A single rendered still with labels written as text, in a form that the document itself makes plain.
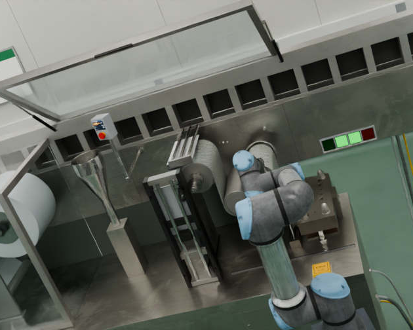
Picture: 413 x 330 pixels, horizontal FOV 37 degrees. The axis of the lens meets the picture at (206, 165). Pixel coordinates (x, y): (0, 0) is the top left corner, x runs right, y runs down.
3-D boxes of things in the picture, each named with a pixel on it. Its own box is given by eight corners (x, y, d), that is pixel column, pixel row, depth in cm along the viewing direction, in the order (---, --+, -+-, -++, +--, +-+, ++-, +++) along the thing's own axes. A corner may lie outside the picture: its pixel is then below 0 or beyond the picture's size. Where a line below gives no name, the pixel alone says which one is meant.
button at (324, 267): (314, 279, 248) (312, 275, 247) (313, 269, 254) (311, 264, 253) (331, 275, 246) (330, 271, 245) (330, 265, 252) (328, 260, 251)
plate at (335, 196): (338, 218, 279) (332, 198, 275) (337, 207, 288) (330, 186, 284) (344, 217, 279) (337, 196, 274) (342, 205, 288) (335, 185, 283)
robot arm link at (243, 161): (235, 174, 224) (228, 153, 226) (242, 181, 234) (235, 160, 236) (255, 166, 222) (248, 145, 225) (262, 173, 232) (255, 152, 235)
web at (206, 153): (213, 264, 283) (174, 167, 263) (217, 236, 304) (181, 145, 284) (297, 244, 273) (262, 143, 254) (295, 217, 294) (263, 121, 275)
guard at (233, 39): (-3, 89, 251) (-3, 88, 251) (59, 118, 298) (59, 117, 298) (246, 6, 226) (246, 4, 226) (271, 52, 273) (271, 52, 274)
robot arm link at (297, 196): (314, 180, 180) (295, 154, 228) (278, 192, 181) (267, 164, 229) (327, 217, 181) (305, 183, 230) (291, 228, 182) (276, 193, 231)
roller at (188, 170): (187, 196, 269) (176, 168, 263) (194, 170, 291) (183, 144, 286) (217, 188, 265) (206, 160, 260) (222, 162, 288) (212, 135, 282)
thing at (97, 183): (122, 282, 296) (72, 179, 274) (128, 265, 309) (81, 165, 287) (149, 275, 293) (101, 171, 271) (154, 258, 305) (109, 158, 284)
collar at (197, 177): (190, 193, 261) (185, 180, 258) (192, 186, 266) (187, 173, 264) (204, 189, 259) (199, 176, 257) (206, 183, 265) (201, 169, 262)
